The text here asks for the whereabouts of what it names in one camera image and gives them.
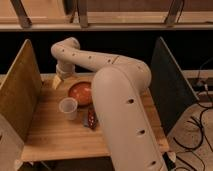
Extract black floor cables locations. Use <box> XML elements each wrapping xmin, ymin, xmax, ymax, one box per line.
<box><xmin>168</xmin><ymin>56</ymin><xmax>213</xmax><ymax>171</ymax></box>

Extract translucent plastic cup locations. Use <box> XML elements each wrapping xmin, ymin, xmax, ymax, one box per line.
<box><xmin>59</xmin><ymin>97</ymin><xmax>78</xmax><ymax>120</ymax></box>

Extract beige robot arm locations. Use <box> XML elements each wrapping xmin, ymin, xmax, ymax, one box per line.
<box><xmin>51</xmin><ymin>37</ymin><xmax>168</xmax><ymax>171</ymax></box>

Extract left wooden side panel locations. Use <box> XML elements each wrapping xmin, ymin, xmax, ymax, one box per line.
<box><xmin>0</xmin><ymin>39</ymin><xmax>42</xmax><ymax>171</ymax></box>

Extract right dark side panel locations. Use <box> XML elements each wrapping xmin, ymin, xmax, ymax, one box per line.
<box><xmin>149</xmin><ymin>37</ymin><xmax>199</xmax><ymax>135</ymax></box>

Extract orange bowl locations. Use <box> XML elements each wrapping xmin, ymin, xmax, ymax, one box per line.
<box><xmin>68</xmin><ymin>82</ymin><xmax>92</xmax><ymax>106</ymax></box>

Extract wooden shelf rail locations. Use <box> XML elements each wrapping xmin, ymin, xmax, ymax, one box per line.
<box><xmin>0</xmin><ymin>0</ymin><xmax>213</xmax><ymax>31</ymax></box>

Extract brown snack packet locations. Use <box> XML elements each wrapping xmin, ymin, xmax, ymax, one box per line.
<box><xmin>83</xmin><ymin>109</ymin><xmax>97</xmax><ymax>130</ymax></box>

